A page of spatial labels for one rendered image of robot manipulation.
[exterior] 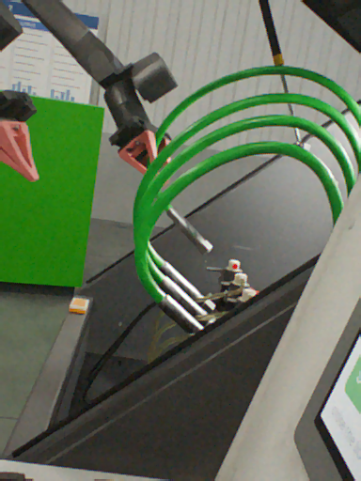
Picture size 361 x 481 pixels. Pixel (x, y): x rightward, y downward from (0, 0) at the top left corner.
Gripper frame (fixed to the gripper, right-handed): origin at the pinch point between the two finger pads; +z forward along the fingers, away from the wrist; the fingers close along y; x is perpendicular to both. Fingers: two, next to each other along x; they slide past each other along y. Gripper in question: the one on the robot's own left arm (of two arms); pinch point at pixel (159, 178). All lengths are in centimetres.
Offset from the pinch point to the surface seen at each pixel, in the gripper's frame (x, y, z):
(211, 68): 112, 497, -403
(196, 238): 0.7, 4.5, 10.9
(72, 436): 5, -34, 40
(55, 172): 158, 201, -188
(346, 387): -24, -40, 49
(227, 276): -3.1, 0.1, 21.4
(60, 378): 19.7, -15.8, 26.1
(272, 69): -24.7, 0.4, -2.5
